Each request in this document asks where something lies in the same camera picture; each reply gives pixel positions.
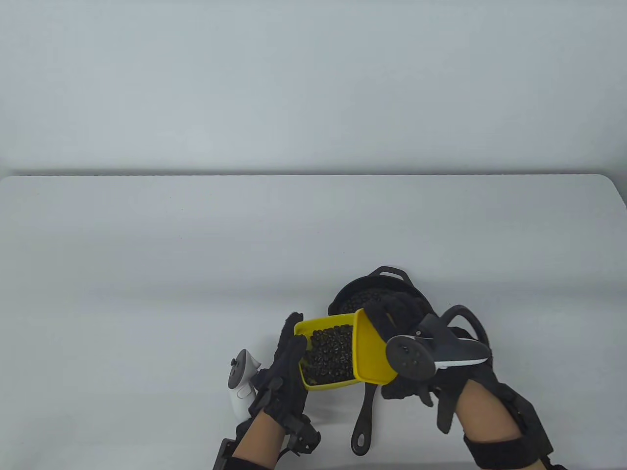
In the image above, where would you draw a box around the black cast iron frying pan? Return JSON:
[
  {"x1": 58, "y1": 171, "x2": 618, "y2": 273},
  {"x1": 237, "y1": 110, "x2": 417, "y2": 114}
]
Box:
[{"x1": 327, "y1": 266, "x2": 434, "y2": 456}]

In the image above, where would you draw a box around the black right forearm band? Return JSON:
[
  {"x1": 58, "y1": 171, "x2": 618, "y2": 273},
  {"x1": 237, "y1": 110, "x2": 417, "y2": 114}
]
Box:
[{"x1": 463, "y1": 384, "x2": 554, "y2": 470}]

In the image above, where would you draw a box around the heap of coffee beans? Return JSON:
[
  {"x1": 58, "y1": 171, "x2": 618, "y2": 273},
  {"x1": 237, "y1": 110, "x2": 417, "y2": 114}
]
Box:
[{"x1": 300, "y1": 324, "x2": 354, "y2": 386}]

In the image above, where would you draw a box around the yellow plastic container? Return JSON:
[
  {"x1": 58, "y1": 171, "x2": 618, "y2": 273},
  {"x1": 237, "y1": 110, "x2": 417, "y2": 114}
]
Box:
[{"x1": 293, "y1": 313, "x2": 365, "y2": 392}]

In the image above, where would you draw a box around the person's right hand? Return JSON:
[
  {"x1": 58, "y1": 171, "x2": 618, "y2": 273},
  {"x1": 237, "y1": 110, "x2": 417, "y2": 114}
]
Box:
[{"x1": 362, "y1": 292, "x2": 495, "y2": 407}]

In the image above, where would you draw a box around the white hand controller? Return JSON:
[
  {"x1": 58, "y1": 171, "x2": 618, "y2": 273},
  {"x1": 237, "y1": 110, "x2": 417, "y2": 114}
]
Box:
[
  {"x1": 229, "y1": 349, "x2": 262, "y2": 422},
  {"x1": 385, "y1": 305, "x2": 492, "y2": 381}
]

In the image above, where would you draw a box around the black left forearm box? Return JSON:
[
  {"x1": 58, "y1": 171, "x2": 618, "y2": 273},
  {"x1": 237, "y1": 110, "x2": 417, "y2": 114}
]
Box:
[{"x1": 213, "y1": 438, "x2": 236, "y2": 470}]

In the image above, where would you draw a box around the person's left forearm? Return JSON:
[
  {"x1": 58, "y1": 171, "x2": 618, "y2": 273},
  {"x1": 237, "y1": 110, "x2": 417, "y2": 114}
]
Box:
[{"x1": 230, "y1": 410, "x2": 285, "y2": 470}]

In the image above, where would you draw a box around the person's left hand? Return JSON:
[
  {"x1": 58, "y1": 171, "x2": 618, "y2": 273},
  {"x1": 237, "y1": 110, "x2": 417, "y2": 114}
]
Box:
[{"x1": 250, "y1": 312, "x2": 309, "y2": 434}]

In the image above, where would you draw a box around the white right hand controller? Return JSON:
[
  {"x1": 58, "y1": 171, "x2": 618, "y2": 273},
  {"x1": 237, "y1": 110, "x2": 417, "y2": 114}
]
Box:
[{"x1": 385, "y1": 305, "x2": 492, "y2": 381}]

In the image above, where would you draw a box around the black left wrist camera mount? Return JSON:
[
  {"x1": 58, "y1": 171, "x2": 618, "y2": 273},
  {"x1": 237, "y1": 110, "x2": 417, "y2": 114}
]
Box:
[{"x1": 284, "y1": 415, "x2": 321, "y2": 456}]

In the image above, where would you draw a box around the white left hand controller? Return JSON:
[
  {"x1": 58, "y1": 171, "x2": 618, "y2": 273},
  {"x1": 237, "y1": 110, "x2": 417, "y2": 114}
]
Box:
[{"x1": 229, "y1": 349, "x2": 262, "y2": 422}]

